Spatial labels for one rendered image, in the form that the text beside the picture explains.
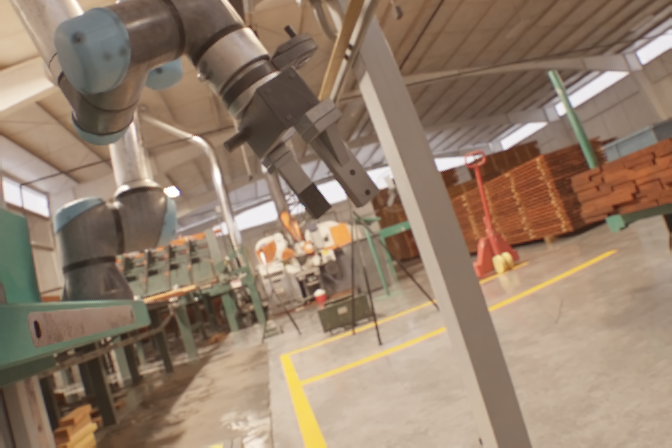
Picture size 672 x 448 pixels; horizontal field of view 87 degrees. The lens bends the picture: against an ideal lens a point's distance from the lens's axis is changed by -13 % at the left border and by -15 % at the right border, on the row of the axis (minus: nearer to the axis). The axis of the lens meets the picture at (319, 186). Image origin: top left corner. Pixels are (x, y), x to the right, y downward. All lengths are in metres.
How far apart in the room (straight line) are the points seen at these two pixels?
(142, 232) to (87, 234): 0.12
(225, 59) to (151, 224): 0.57
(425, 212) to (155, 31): 0.48
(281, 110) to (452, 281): 0.42
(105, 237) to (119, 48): 0.57
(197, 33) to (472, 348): 0.60
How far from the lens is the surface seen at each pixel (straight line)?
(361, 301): 4.18
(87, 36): 0.41
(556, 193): 5.56
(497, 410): 0.76
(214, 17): 0.46
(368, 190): 0.40
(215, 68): 0.45
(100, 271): 0.90
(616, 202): 2.16
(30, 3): 0.61
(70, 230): 0.92
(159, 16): 0.44
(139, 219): 0.94
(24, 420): 0.86
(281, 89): 0.41
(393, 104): 0.73
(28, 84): 10.12
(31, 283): 0.89
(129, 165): 1.00
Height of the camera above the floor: 0.64
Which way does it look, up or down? 11 degrees up
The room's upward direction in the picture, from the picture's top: 18 degrees counter-clockwise
